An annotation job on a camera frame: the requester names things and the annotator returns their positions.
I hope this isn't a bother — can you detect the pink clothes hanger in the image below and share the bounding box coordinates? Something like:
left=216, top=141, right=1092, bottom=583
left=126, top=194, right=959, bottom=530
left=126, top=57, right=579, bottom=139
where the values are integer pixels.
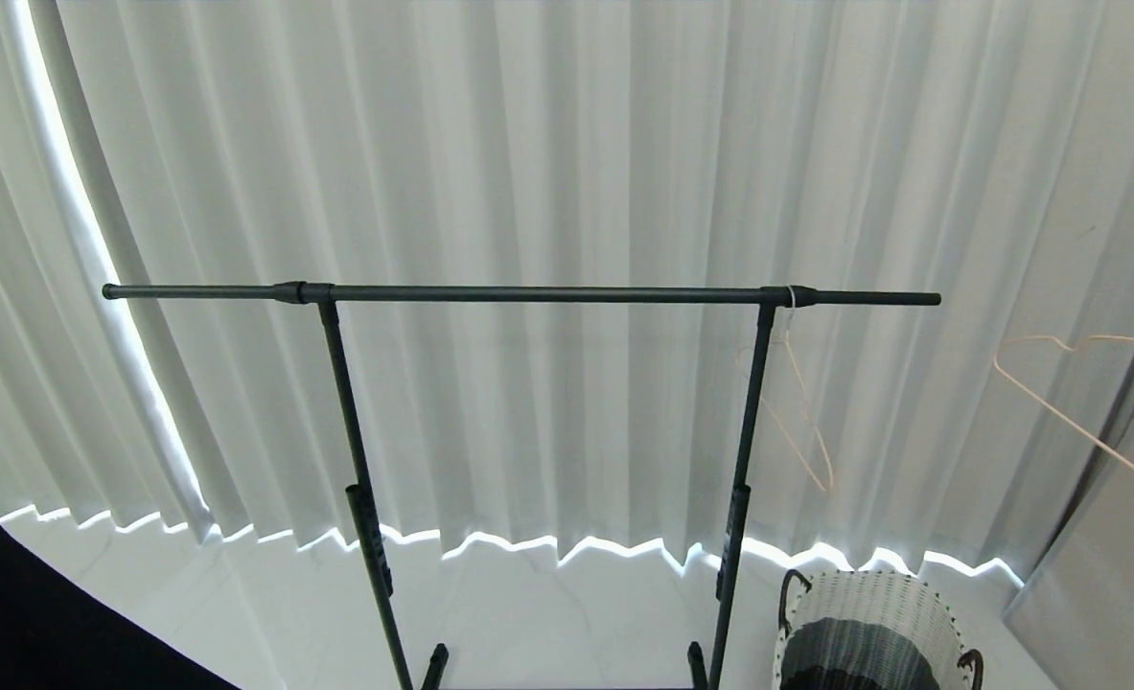
left=993, top=333, right=1134, bottom=504
left=734, top=309, right=835, bottom=495

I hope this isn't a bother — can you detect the black garment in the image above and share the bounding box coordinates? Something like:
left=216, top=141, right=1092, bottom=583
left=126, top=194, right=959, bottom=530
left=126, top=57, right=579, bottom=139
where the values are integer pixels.
left=0, top=516, right=242, bottom=690

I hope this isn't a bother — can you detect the black clothes rack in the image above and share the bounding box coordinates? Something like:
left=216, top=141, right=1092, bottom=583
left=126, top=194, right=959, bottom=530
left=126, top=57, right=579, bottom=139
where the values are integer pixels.
left=102, top=280, right=942, bottom=690

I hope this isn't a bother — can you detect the white laundry basket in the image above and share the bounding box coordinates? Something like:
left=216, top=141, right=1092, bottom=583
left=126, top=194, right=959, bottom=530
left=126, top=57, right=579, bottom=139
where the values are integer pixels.
left=775, top=568, right=985, bottom=690

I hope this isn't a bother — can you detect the white curtain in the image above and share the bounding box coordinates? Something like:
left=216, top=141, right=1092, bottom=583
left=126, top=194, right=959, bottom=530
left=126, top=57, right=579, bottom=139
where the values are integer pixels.
left=0, top=0, right=1134, bottom=587

